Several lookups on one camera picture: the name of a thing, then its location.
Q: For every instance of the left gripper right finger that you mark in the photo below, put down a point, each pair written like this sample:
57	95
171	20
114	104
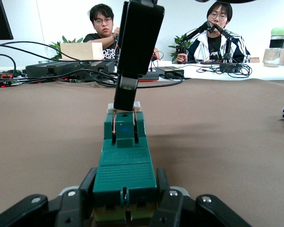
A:
175	208

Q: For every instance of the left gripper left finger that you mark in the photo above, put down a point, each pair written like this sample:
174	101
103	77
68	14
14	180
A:
68	208

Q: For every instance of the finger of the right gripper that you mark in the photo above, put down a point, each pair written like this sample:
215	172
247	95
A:
139	40

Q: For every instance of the plain black adapter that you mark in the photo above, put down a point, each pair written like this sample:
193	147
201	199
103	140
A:
151	76

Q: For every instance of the person in black t-shirt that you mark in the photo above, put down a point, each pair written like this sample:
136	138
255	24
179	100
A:
104	21

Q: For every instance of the green potted plant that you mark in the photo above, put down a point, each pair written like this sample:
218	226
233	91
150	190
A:
72	40
180	40

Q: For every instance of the short black power supply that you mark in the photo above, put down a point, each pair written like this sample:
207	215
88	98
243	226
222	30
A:
106	67

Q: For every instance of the black adapter yellow label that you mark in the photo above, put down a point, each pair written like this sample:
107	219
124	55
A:
171	70

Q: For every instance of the person in striped jacket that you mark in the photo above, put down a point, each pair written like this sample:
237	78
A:
217	14

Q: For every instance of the long black power supply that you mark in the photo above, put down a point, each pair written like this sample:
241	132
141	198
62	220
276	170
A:
61	68

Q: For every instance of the brown table cover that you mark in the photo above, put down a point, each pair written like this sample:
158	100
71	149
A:
38	130

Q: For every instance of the clear glass cup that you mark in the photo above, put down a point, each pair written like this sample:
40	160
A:
272	58

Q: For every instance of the white table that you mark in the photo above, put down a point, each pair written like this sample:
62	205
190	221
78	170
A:
269	71

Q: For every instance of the orange device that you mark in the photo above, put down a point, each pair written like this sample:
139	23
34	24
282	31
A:
7	75

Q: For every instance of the black bottle green lid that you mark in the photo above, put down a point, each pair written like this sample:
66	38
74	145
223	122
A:
278	33

